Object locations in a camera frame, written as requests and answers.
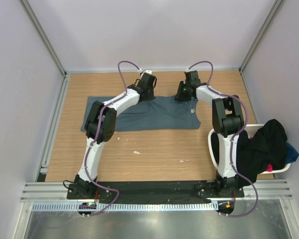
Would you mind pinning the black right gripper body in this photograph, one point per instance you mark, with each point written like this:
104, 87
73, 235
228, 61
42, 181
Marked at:
183, 93

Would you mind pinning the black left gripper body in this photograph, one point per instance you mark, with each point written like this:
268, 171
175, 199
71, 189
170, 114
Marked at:
150, 95

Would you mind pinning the teal blue t-shirt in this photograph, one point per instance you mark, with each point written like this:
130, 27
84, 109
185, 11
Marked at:
159, 113

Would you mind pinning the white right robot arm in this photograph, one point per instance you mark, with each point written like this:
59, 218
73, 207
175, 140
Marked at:
227, 122

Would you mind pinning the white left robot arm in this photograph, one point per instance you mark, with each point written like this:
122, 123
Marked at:
100, 127

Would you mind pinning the white laundry basket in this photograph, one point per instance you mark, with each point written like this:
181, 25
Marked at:
251, 129

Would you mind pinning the black t-shirt in basket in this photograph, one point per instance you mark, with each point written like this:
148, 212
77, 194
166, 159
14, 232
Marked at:
267, 146

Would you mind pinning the pink garment in basket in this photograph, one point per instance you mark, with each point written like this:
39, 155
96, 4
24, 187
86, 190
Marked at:
269, 168

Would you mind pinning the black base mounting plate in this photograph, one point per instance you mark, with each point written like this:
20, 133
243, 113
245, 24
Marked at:
145, 189

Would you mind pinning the blue garment in basket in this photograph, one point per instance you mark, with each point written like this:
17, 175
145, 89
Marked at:
292, 154

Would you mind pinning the aluminium left frame rail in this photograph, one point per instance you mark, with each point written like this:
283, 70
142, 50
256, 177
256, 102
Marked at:
42, 35

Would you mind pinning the aluminium frame rail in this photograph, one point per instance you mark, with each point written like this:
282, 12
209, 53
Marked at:
42, 35
269, 19
263, 189

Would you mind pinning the white slotted cable duct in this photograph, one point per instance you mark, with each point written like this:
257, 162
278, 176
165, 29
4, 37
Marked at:
89, 207

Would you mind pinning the aluminium right frame rail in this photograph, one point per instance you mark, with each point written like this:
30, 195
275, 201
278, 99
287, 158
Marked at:
269, 19

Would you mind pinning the aluminium front frame rail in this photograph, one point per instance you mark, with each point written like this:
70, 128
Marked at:
263, 189

